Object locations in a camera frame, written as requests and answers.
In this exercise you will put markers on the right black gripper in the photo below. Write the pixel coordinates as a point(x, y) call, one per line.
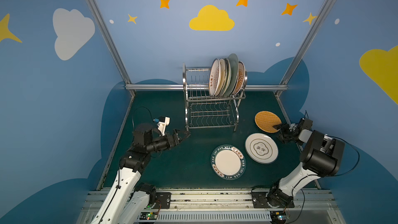
point(287, 131)

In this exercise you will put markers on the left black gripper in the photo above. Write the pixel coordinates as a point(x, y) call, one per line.
point(176, 137)

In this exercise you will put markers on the yellow woven round plate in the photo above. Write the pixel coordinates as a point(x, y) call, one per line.
point(267, 121)

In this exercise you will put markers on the white plate black cloud line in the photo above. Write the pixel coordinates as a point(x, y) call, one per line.
point(261, 148)

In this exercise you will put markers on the chrome wire dish rack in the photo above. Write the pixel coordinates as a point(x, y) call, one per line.
point(203, 111)

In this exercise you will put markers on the white plate dark lettered rim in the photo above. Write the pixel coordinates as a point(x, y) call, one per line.
point(228, 162)

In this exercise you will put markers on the orange sunburst plate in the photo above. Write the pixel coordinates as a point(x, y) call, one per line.
point(214, 77)
point(240, 78)

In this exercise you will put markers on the cream floral plate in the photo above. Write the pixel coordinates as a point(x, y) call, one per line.
point(223, 70)

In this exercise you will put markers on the pale green flower plate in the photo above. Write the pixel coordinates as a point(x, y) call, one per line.
point(228, 77)

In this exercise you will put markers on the large pale green plate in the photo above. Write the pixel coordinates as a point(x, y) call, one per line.
point(233, 59)

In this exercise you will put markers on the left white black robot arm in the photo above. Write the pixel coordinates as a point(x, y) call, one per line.
point(127, 197)

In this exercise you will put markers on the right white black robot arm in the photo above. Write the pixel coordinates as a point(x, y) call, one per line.
point(320, 157)

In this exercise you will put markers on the left circuit board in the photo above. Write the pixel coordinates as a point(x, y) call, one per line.
point(148, 216)

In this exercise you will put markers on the circuit board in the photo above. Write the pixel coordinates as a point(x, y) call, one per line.
point(278, 217)
point(148, 216)

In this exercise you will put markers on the right circuit board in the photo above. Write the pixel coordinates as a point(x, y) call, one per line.
point(278, 217)

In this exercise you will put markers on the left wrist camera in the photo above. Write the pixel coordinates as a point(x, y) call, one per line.
point(162, 122)

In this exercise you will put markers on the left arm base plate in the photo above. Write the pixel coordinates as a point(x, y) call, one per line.
point(161, 200)

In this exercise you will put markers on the rear aluminium frame bar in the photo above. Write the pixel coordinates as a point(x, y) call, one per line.
point(164, 87)

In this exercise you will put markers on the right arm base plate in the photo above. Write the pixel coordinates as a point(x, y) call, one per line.
point(275, 199)

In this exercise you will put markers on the aluminium rail front frame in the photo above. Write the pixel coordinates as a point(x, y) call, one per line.
point(234, 206)

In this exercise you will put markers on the right aluminium frame post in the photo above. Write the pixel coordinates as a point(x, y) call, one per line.
point(310, 36)

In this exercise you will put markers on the aluminium frame post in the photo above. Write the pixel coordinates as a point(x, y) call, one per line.
point(310, 36)
point(109, 42)

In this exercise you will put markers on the left aluminium frame post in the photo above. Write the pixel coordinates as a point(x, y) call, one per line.
point(109, 42)

